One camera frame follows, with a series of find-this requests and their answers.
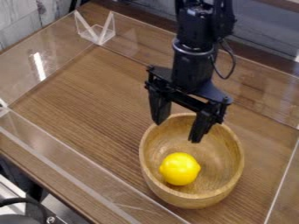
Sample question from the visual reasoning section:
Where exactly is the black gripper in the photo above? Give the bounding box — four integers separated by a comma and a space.
145, 38, 233, 144

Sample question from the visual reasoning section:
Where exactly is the yellow lemon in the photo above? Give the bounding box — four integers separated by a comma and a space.
159, 152, 202, 186

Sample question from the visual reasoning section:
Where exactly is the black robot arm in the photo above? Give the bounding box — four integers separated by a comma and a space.
145, 0, 237, 143

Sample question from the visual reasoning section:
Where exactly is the brown wooden bowl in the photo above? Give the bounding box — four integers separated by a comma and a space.
139, 113, 245, 209

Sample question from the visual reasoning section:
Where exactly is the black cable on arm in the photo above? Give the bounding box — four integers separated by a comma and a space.
210, 38, 238, 81

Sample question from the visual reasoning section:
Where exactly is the clear acrylic corner bracket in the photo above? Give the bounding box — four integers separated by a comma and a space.
74, 10, 117, 46

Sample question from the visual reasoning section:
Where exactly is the black cable lower left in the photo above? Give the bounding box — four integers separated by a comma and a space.
0, 197, 49, 224

